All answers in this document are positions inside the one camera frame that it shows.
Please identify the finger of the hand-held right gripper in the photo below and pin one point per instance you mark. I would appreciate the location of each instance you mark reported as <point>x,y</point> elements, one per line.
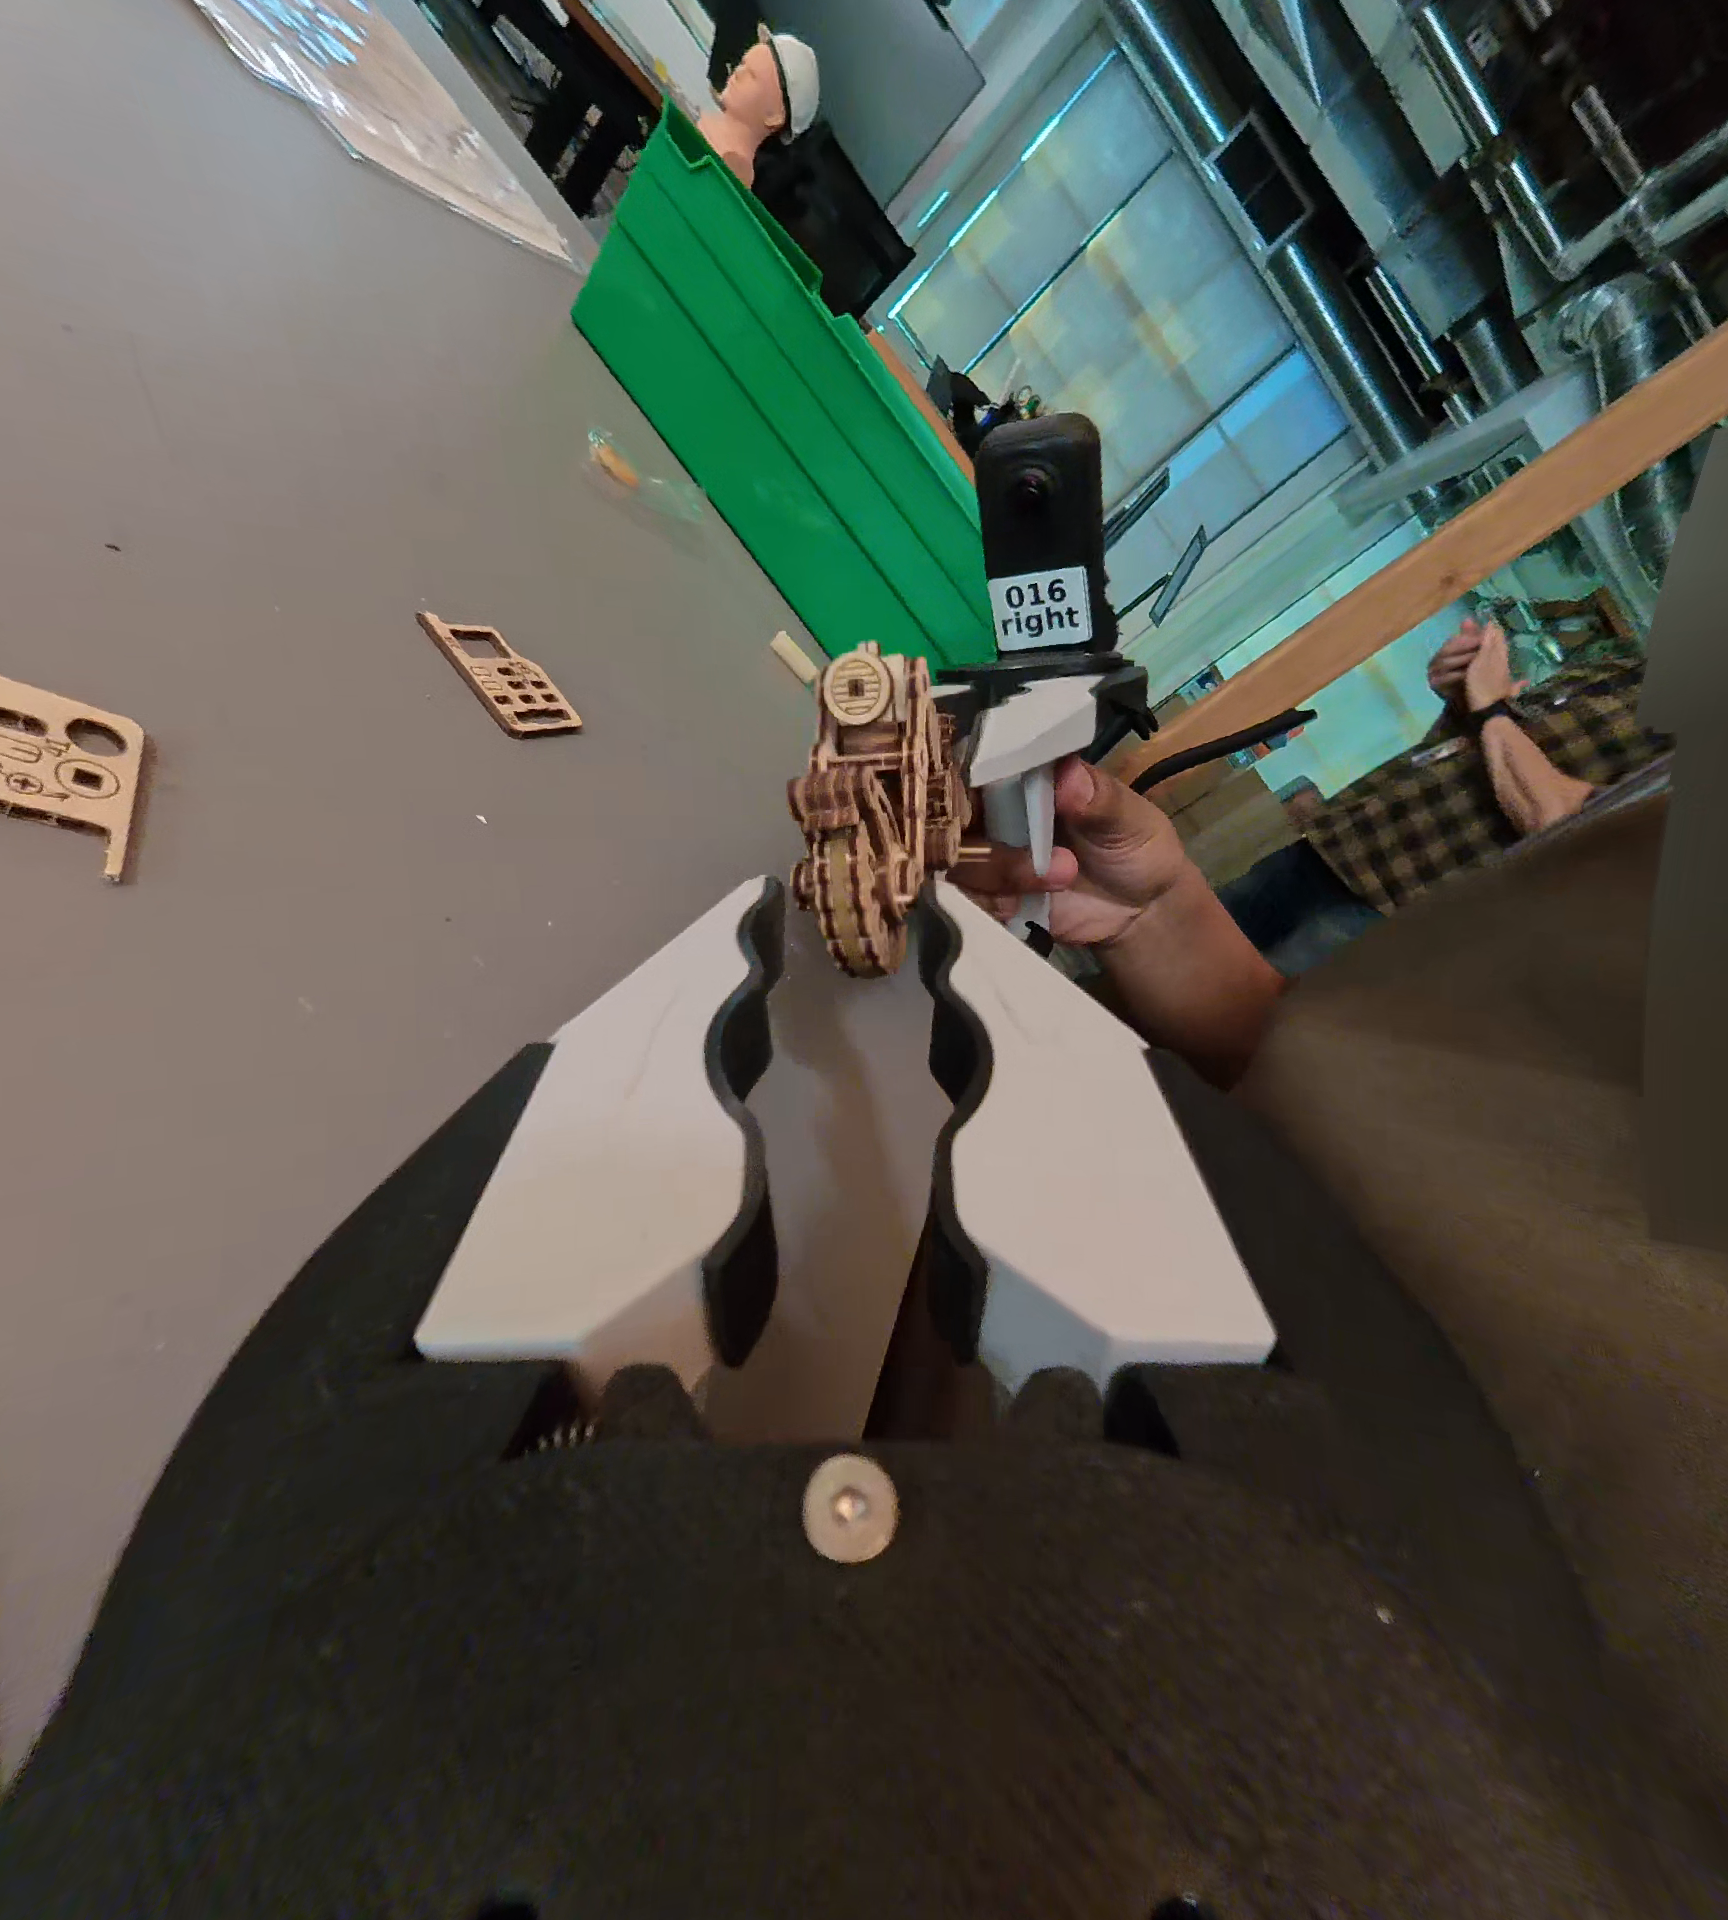
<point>1036,742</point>

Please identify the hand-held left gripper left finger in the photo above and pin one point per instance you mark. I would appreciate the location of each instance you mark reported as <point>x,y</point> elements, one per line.
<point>595,1155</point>

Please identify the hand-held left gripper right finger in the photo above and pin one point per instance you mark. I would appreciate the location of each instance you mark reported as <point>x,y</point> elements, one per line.
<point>1104,1184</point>

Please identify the wooden model motorcycle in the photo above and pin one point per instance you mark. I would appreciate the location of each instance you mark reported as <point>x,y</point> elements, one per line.
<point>878,811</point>

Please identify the grey desk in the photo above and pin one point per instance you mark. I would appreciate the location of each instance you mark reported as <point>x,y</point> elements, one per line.
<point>279,494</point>

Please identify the person's right hand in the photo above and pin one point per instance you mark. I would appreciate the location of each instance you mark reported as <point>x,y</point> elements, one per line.
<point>1127,855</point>

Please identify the black bag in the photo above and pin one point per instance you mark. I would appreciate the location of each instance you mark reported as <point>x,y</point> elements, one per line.
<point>976,405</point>

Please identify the small white block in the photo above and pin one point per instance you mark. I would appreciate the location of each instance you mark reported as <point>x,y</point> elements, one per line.
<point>792,657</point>

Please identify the green plastic bin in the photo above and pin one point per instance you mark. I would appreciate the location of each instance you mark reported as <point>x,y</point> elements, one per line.
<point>789,405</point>

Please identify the small clear plastic bag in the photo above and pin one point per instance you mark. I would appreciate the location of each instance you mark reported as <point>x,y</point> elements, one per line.
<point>646,472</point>

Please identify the person's grey trousers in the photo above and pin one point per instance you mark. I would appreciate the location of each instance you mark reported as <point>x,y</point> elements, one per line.
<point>1555,1350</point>

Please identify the wooden beam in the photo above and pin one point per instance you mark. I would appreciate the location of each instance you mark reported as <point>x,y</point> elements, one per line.
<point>1525,510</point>

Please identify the small wooden cutout panel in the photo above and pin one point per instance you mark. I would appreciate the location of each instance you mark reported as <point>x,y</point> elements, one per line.
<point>504,679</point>

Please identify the mannequin head with helmet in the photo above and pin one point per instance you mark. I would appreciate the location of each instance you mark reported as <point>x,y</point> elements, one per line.
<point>774,90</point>

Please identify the silver ventilation ducts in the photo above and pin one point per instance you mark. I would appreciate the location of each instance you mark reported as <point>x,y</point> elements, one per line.
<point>1494,180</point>

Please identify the large wooden cutout panel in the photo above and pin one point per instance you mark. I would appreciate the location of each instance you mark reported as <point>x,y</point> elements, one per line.
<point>9,764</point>

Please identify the clear plastic sheet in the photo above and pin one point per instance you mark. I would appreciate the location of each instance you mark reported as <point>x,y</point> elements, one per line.
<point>384,113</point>

